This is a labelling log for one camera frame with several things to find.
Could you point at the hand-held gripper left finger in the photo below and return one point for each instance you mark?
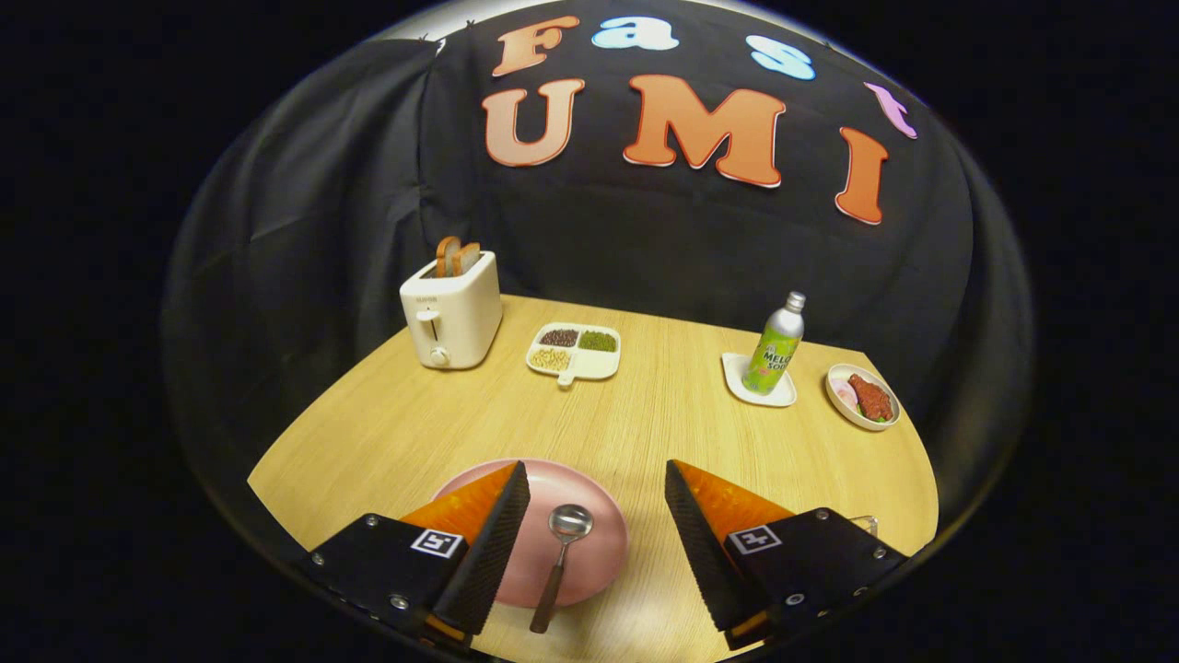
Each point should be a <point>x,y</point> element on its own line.
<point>493,552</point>

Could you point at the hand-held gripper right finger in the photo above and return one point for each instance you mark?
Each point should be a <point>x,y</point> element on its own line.
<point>705,562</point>

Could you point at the pink round plate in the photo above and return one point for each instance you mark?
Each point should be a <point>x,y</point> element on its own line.
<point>603,543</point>

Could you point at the clear plastic cutlery tray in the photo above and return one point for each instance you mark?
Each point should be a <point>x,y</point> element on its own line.
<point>872,525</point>

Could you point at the white square coaster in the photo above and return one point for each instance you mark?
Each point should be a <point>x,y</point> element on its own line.
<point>737,373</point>

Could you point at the yellow beans pile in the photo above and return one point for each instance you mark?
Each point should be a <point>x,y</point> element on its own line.
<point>550,359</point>

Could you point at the white oval food bowl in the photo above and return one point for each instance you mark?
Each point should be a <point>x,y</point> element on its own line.
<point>843,407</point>

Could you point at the white divided snack dish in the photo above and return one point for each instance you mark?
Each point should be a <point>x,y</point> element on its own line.
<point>599,366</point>

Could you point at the green label metal bottle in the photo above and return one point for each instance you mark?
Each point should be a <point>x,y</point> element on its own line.
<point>772,354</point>

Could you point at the pink ham slice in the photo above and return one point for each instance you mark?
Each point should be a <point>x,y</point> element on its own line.
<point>844,391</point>

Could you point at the dark red beans pile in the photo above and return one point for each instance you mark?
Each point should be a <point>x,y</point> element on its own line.
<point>559,338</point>

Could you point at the white toaster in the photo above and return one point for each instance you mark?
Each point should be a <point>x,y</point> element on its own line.
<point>461,322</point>

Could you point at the brown fried meat piece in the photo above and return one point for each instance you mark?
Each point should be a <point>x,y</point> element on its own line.
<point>870,398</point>

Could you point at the green beans pile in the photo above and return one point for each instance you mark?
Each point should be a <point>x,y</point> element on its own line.
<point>598,342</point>

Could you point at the brown toast slice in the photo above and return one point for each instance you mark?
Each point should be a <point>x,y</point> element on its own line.
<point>468,258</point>
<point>446,256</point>

